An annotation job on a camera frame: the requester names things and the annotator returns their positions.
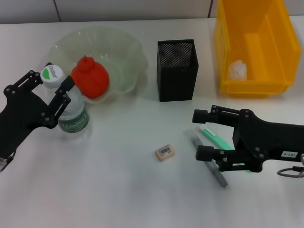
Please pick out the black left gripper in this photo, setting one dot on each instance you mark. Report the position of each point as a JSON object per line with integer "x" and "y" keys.
{"x": 21, "y": 116}

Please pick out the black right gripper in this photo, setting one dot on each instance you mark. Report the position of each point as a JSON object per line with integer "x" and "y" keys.
{"x": 268, "y": 140}

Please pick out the beige eraser with barcode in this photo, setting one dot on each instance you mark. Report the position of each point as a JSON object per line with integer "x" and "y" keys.
{"x": 165, "y": 153}

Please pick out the clear green-label water bottle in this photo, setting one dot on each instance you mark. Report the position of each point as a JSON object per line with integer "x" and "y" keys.
{"x": 74, "y": 118}

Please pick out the grey marker pen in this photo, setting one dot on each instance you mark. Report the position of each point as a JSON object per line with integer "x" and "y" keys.
{"x": 221, "y": 178}

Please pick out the white paper ball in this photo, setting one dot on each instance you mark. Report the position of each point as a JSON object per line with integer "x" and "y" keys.
{"x": 238, "y": 70}

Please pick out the black mesh pen holder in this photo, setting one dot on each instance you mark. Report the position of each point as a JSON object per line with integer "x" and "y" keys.
{"x": 177, "y": 80}

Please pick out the pale green glass fruit bowl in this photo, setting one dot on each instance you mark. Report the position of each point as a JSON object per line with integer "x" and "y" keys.
{"x": 123, "y": 59}

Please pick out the yellow plastic bin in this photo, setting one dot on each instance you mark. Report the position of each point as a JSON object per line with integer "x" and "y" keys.
{"x": 256, "y": 86}

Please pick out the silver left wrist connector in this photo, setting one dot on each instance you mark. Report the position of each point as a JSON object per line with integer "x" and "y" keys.
{"x": 2, "y": 161}

